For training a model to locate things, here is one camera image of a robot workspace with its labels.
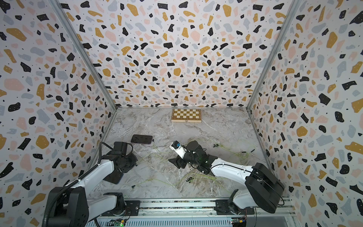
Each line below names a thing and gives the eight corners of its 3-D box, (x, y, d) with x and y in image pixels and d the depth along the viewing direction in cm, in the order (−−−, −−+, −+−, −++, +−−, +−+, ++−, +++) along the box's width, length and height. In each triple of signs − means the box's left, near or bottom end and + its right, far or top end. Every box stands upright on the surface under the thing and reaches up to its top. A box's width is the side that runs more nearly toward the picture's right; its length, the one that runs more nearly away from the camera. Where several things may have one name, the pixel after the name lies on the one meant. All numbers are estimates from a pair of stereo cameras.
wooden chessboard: (171, 122, 115) (171, 119, 112) (172, 111, 123) (172, 108, 120) (201, 122, 115) (202, 120, 112) (200, 111, 123) (201, 109, 120)
